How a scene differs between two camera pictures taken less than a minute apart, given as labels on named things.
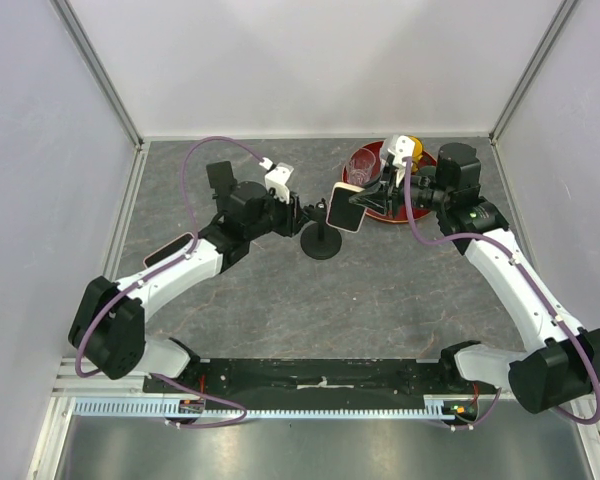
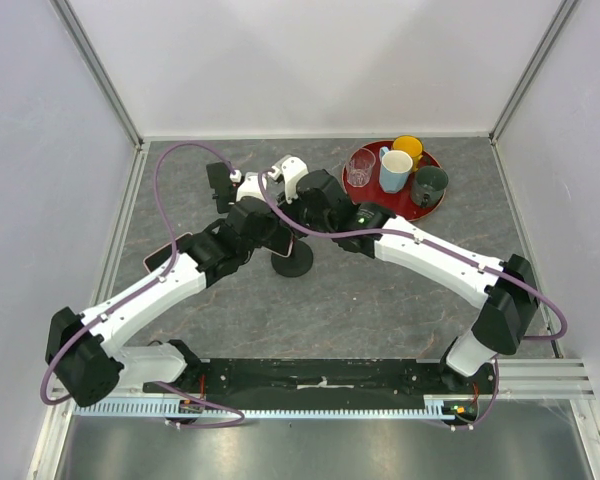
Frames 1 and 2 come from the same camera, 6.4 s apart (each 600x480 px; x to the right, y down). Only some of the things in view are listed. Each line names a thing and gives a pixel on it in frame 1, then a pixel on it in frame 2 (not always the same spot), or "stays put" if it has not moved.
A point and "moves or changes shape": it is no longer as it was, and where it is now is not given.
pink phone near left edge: (169, 248) stays put
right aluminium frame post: (551, 33) stays put
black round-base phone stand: (321, 241) -> (297, 263)
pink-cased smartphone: (342, 212) moves or changes shape
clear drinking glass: (360, 167) stays put
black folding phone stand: (221, 178) stays put
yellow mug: (417, 152) stays put
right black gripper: (383, 195) -> (292, 209)
